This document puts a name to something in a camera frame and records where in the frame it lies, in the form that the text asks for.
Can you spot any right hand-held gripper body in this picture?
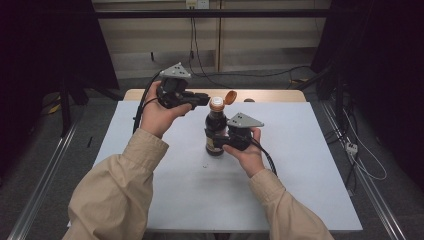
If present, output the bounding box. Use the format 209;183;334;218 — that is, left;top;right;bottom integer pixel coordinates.
217;112;265;152

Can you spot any black horizontal metal bar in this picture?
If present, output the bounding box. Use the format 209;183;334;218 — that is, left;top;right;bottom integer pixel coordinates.
94;8;335;19

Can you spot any person's right hand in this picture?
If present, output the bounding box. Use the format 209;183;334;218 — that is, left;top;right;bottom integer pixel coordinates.
222;127;266;179

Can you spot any person's left hand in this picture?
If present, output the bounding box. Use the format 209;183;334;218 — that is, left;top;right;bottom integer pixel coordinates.
139;80;194;140

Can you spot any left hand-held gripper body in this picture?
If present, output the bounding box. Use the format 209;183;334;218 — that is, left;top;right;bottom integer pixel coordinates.
155;62;201;110

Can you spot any dark sauce bottle orange cap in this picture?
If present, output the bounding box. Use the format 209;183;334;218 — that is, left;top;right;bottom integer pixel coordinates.
203;89;239;157

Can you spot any wooden table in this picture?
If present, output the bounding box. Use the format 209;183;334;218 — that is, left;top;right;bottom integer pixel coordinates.
123;88;307;103

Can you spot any dark curtain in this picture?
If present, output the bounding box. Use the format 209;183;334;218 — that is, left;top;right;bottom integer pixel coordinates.
310;0;424;193
0;0;120;174

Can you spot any hand-held gripper black cable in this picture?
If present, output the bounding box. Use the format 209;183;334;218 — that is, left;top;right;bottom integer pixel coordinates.
132;70;165;135
250;137;279;178

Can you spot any white table board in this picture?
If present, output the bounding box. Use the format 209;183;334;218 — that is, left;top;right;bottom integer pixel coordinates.
67;100;364;233

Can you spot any black metal stand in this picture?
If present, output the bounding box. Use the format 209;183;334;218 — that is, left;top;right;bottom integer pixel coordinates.
294;63;347;132
58;74;125;138

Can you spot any aluminium floor rail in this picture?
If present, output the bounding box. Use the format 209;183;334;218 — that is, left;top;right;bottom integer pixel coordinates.
6;121;82;240
319;99;408;240

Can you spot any left hand-held gripper black cable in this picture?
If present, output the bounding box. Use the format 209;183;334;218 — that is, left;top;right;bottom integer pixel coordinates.
132;70;165;135

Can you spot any white cable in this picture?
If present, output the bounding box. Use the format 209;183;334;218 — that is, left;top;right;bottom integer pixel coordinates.
342;107;389;181

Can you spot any long black floor cable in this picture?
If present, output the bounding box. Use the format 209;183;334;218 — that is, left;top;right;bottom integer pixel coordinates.
199;65;312;80

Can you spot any black floor cables bundle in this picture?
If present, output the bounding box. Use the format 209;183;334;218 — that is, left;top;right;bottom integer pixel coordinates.
324;83;360;188

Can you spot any white wall socket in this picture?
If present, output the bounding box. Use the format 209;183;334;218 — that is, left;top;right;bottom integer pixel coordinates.
185;0;211;10

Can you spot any right hand-held gripper black cable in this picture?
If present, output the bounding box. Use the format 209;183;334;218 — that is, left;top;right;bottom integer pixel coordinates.
250;137;279;178

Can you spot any black cable from wall socket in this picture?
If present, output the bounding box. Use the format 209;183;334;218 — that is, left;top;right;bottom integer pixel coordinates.
188;16;234;90

